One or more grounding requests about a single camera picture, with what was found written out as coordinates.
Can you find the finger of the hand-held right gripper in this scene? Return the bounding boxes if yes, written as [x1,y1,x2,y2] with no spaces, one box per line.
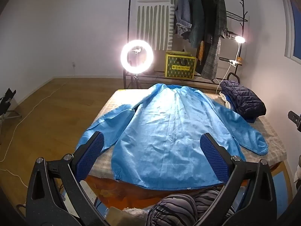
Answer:
[288,110,301,132]

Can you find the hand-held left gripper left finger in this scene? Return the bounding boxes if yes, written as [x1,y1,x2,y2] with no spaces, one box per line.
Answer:
[25,131,111,226]

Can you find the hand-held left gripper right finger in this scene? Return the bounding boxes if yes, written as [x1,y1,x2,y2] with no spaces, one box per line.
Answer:
[196,132,278,226]

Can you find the light blue work coat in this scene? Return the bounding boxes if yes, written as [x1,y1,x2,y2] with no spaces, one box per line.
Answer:
[79,83,269,190]

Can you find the black metal clothes rack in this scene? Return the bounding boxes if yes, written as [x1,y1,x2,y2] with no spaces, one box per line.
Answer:
[123,0,248,92]

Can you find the navy quilted jacket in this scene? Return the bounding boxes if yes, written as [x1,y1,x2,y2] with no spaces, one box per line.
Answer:
[220,79,267,122]

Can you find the white folded garment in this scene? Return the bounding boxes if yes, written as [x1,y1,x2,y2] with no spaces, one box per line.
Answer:
[220,92,233,110]

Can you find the person's striped pants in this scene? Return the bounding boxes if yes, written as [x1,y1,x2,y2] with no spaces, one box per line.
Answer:
[146,187,236,226]

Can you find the blue round floor mat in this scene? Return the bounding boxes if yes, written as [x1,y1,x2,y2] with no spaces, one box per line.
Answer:
[245,167,293,219]

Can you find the window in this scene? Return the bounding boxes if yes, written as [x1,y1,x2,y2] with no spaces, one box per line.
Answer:
[283,0,301,65]

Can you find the white clip lamp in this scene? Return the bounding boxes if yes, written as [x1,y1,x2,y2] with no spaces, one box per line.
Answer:
[229,36,245,67]

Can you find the black folding stand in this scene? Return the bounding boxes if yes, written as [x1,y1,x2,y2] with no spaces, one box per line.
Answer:
[0,88,23,144]

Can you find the yellow and green box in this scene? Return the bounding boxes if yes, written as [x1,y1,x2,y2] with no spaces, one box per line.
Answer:
[165,50,197,80]

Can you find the grey plaid coat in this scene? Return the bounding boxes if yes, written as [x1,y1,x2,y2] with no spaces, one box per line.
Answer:
[201,0,227,79]

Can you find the black coat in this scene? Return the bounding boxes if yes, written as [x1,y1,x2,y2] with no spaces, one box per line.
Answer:
[200,0,215,74]

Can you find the dark green coat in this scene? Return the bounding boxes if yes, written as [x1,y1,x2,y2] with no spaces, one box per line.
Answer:
[188,0,205,49]

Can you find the blue denim jacket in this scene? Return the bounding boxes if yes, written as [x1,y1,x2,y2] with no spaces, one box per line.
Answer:
[174,0,192,38]

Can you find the white lamp cable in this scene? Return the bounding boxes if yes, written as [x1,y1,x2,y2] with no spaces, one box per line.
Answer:
[216,65,232,95]

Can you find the white floor cable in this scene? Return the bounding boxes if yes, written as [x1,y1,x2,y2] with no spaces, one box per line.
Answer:
[0,80,68,177]

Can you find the black ring light tripod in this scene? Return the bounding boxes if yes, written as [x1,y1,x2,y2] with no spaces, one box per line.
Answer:
[130,48,143,90]

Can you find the striped wall hanging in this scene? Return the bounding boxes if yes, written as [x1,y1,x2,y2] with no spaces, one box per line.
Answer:
[135,0,177,51]

